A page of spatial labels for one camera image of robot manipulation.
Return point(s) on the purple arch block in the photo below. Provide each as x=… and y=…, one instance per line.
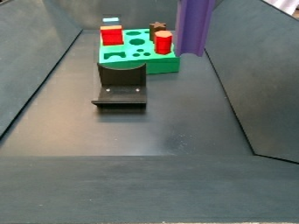
x=192, y=25

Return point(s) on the green shape sorter board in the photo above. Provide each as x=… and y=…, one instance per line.
x=137, y=52

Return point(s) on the red hexagonal prism block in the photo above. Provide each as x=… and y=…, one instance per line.
x=163, y=42

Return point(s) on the red rectangular block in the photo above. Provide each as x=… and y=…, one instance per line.
x=111, y=34

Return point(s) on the brown star block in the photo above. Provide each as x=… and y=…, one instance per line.
x=155, y=27

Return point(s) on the light blue cube block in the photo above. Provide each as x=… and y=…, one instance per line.
x=109, y=19

